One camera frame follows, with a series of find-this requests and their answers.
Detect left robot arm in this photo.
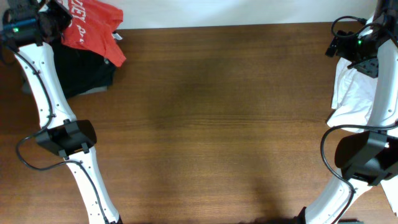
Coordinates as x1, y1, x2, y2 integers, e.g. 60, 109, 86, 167
1, 1, 122, 223

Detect white t-shirt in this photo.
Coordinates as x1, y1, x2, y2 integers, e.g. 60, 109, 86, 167
326, 46, 398, 215

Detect grey folded garment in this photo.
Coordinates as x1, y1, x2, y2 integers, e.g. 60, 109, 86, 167
62, 76, 113, 99

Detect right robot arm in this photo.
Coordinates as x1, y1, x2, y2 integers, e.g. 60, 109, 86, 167
293, 0, 397, 223

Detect red t-shirt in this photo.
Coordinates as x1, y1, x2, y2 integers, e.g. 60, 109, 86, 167
59, 0, 126, 67

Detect black folded garment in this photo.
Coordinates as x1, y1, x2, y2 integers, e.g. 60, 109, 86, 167
50, 39, 116, 99

